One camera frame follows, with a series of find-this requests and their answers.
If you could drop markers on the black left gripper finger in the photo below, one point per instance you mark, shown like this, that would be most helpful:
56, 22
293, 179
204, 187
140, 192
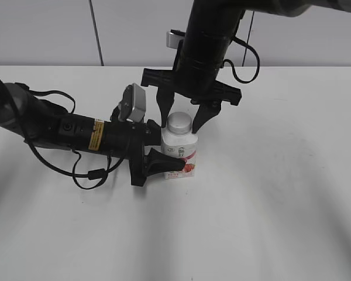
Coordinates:
156, 162

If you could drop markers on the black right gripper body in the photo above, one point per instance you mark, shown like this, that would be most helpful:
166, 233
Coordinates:
200, 87

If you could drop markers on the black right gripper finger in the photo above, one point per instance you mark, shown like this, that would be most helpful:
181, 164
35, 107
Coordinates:
206, 111
165, 101

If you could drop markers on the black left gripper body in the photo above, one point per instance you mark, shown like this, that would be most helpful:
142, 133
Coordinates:
128, 139

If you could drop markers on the white round bottle cap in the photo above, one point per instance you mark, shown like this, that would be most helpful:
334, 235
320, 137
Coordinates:
179, 123

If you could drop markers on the white yili changqing yogurt bottle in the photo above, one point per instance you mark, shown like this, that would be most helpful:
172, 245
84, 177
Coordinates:
182, 147

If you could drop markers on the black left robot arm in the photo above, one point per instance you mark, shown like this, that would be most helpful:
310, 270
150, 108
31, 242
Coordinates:
44, 124

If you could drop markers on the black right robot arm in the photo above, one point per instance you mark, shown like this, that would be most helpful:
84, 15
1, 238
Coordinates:
201, 50

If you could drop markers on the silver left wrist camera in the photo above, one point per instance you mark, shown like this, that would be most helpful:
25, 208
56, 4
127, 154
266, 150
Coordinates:
133, 104

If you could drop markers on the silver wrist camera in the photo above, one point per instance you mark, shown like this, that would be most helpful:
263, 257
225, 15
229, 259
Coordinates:
133, 104
173, 37

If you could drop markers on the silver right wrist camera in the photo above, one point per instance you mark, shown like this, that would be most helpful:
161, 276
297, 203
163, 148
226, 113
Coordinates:
173, 37

